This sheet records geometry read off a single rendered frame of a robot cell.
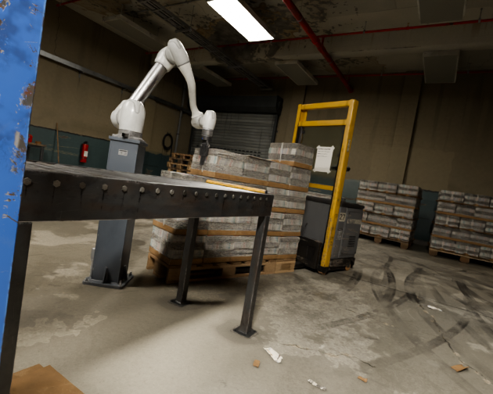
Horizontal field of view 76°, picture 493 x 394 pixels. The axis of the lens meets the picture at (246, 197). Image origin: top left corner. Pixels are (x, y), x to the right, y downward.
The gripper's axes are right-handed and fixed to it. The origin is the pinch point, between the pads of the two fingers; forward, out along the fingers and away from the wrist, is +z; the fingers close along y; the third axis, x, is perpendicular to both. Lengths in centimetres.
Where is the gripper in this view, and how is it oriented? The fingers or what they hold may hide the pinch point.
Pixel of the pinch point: (202, 160)
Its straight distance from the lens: 265.4
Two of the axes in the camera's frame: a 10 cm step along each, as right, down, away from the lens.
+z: -1.9, 9.8, 0.3
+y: -6.4, -1.5, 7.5
